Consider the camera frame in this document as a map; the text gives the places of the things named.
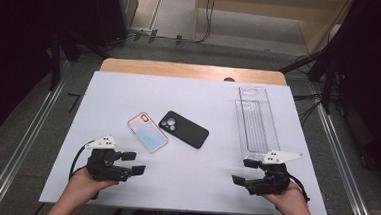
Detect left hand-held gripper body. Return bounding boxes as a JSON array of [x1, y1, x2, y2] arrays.
[[83, 133, 135, 184]]

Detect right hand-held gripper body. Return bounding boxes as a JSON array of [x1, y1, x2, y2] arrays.
[[244, 148, 306, 200]]

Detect iridescent phone case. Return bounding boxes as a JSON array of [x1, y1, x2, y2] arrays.
[[125, 111, 171, 155]]

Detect clear plastic tray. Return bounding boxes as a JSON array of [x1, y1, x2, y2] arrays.
[[230, 84, 285, 163]]

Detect black phone case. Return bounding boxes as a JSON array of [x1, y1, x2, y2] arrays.
[[156, 109, 211, 151]]

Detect person's right hand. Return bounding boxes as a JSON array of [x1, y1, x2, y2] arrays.
[[260, 177, 309, 215]]

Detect person's left hand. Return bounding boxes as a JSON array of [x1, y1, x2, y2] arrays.
[[67, 165, 120, 202]]

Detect black metal stand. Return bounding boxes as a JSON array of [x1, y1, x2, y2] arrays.
[[276, 22, 343, 115], [47, 25, 112, 95]]

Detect black curtain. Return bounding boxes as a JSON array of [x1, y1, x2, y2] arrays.
[[0, 0, 101, 150], [321, 0, 381, 178]]

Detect dark cabinet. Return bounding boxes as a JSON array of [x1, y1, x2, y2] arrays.
[[88, 0, 140, 49]]

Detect light wooden cabinet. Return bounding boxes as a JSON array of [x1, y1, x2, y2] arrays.
[[191, 0, 355, 57]]

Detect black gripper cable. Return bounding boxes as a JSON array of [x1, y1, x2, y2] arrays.
[[68, 139, 96, 183], [287, 174, 313, 204]]

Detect aluminium floor rail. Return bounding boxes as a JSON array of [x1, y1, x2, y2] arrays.
[[0, 55, 73, 215], [307, 100, 381, 215]]

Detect black floor cables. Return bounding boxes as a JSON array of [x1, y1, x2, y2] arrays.
[[291, 90, 326, 129]]

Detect black hanging cables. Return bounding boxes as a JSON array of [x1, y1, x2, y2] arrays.
[[176, 0, 218, 46]]

